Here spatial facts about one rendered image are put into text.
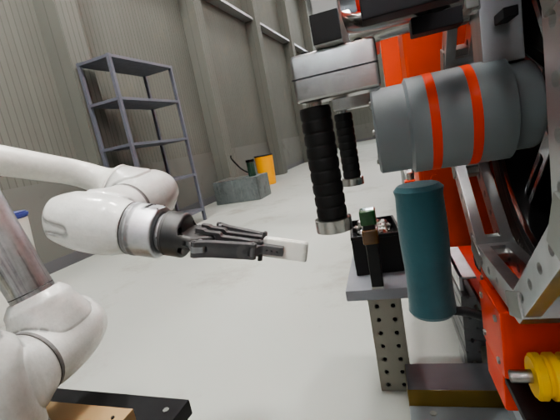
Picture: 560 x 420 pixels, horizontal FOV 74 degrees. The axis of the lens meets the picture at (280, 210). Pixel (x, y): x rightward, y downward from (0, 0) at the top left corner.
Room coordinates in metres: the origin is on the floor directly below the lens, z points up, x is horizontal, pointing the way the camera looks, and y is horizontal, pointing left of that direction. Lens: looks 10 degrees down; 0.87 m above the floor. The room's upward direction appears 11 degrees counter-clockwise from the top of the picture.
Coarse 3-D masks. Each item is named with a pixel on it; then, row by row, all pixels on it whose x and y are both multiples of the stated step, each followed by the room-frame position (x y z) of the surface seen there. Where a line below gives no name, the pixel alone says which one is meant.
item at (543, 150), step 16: (528, 0) 0.66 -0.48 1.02; (528, 16) 0.68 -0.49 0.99; (528, 32) 0.69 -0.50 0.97; (528, 48) 0.64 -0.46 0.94; (544, 80) 0.57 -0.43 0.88; (544, 144) 0.57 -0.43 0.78; (512, 160) 0.71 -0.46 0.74; (528, 160) 0.70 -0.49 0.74; (544, 160) 0.58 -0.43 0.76; (512, 176) 0.70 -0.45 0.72; (528, 176) 0.69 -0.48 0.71; (544, 176) 0.59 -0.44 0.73; (512, 192) 0.68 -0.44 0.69; (528, 192) 0.66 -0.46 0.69; (544, 192) 0.62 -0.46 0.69; (528, 208) 0.65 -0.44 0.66; (544, 208) 0.64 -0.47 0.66; (528, 224) 0.62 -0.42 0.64; (544, 224) 0.61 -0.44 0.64
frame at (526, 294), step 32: (544, 0) 0.30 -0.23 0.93; (448, 32) 0.71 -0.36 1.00; (544, 32) 0.31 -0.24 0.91; (448, 64) 0.75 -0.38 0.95; (544, 64) 0.32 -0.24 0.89; (480, 224) 0.65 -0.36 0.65; (480, 256) 0.61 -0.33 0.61; (512, 256) 0.57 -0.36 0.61; (544, 256) 0.34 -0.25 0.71; (512, 288) 0.45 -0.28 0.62; (544, 288) 0.35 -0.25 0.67; (544, 320) 0.41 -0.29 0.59
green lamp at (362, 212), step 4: (360, 208) 0.92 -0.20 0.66; (364, 208) 0.91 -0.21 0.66; (368, 208) 0.90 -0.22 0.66; (372, 208) 0.89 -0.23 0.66; (360, 212) 0.89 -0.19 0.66; (364, 212) 0.89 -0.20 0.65; (368, 212) 0.89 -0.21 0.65; (372, 212) 0.88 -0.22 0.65; (360, 216) 0.89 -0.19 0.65; (364, 216) 0.89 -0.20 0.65; (368, 216) 0.89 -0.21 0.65; (372, 216) 0.88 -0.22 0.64; (376, 216) 0.91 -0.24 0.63; (360, 220) 0.89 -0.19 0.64; (364, 220) 0.89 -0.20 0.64; (368, 220) 0.89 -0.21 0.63; (372, 220) 0.88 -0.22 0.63; (376, 220) 0.89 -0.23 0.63; (360, 224) 0.90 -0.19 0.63; (364, 224) 0.89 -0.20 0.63; (368, 224) 0.89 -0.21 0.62; (372, 224) 0.88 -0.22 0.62
